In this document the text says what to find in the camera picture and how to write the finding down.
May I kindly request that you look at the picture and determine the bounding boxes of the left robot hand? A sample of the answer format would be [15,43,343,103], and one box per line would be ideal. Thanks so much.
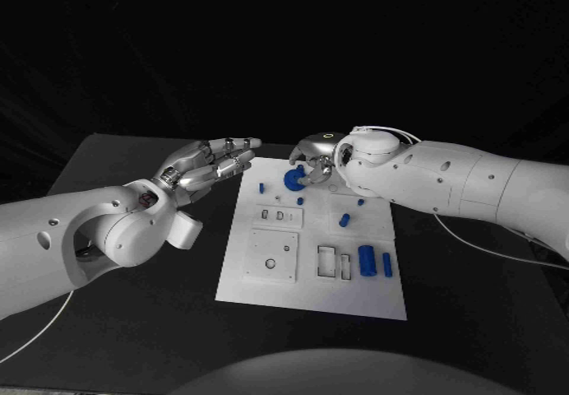
[152,137,264,208]

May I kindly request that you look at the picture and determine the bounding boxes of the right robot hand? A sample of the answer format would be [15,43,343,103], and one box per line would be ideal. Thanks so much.
[289,132,349,187]

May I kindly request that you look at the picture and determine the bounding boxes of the blue gear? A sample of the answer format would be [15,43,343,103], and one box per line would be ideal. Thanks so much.
[283,165,309,192]

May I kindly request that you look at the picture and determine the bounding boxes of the white task board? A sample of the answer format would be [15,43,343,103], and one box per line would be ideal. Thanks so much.
[215,156,408,321]

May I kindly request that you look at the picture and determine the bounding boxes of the large blue cylinder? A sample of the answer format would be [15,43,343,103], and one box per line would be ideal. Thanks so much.
[358,244,379,277]

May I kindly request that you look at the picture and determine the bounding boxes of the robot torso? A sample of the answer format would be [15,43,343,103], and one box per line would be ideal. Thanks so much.
[168,348,526,395]

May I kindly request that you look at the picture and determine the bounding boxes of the white cable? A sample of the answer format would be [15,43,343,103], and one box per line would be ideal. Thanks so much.
[0,289,77,365]
[433,213,569,272]

